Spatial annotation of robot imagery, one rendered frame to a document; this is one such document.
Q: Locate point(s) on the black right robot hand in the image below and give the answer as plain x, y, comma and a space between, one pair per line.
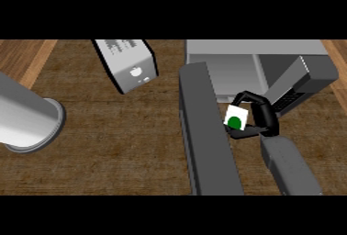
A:
266, 114

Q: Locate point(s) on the white milk carton green mark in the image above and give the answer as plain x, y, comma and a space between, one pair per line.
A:
237, 117

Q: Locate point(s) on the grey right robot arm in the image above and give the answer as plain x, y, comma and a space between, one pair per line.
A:
289, 165

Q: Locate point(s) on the dark grey microwave door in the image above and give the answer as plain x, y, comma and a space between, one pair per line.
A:
209, 134

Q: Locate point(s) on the grey microwave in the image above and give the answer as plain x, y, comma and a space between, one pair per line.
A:
271, 70

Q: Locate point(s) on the grey toaster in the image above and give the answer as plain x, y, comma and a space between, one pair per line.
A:
128, 64

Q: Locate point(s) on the grey cylindrical pot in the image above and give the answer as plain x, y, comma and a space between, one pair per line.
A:
24, 119

